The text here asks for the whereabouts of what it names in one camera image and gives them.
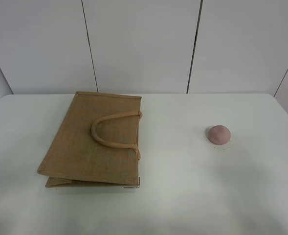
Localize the brown linen tote bag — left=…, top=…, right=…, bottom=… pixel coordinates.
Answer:
left=37, top=92, right=142, bottom=188

